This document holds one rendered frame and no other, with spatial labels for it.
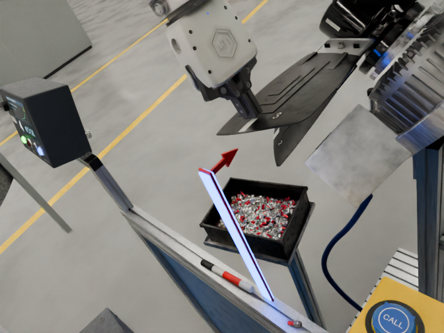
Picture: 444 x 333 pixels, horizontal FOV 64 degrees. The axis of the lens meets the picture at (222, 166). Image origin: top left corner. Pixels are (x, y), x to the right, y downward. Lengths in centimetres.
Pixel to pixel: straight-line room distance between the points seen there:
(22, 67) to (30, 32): 59
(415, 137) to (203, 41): 39
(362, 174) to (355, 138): 7
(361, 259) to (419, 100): 119
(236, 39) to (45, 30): 651
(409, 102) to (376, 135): 8
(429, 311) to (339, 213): 152
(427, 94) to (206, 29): 37
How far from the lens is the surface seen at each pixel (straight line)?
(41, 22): 695
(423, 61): 66
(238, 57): 51
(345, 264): 176
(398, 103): 67
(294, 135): 84
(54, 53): 697
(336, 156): 71
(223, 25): 50
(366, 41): 69
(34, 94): 95
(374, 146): 71
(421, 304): 45
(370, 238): 184
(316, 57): 66
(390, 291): 46
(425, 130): 66
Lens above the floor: 147
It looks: 36 degrees down
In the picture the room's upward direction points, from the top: 25 degrees counter-clockwise
